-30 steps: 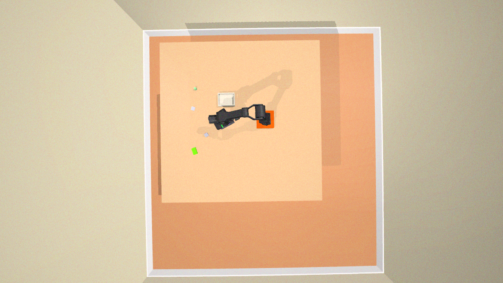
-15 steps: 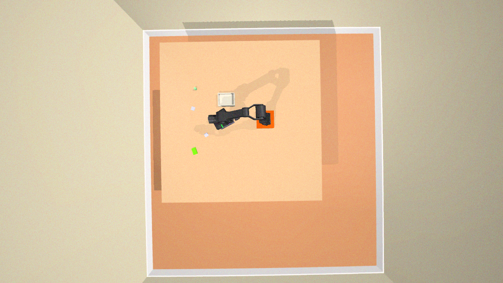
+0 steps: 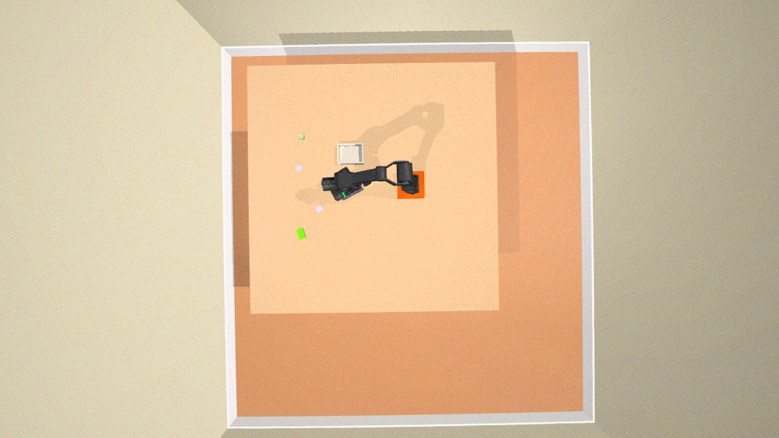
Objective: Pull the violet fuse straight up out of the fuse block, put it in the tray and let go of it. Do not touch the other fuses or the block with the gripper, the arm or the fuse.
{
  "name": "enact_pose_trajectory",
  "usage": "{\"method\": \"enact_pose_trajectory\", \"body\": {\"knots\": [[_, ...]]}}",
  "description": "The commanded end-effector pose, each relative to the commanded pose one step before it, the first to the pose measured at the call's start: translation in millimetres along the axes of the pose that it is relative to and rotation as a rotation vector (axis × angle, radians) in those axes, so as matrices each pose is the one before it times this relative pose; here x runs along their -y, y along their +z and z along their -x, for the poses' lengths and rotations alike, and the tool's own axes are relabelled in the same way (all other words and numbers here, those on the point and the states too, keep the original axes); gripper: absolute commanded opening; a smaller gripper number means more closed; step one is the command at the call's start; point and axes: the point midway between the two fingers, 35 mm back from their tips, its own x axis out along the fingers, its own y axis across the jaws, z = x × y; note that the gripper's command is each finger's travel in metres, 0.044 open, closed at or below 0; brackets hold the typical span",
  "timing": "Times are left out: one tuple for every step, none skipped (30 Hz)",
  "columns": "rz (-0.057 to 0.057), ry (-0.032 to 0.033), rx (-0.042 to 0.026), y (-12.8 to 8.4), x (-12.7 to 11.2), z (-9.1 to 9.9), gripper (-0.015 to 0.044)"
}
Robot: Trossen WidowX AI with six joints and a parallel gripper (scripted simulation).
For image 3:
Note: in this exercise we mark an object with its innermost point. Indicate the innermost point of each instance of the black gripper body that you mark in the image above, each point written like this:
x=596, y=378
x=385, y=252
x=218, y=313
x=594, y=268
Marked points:
x=338, y=196

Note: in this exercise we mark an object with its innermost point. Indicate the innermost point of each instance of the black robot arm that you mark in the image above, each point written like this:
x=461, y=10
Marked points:
x=345, y=180

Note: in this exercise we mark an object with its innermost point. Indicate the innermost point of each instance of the white shallow rectangular tray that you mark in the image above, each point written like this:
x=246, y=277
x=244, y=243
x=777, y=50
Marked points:
x=350, y=154

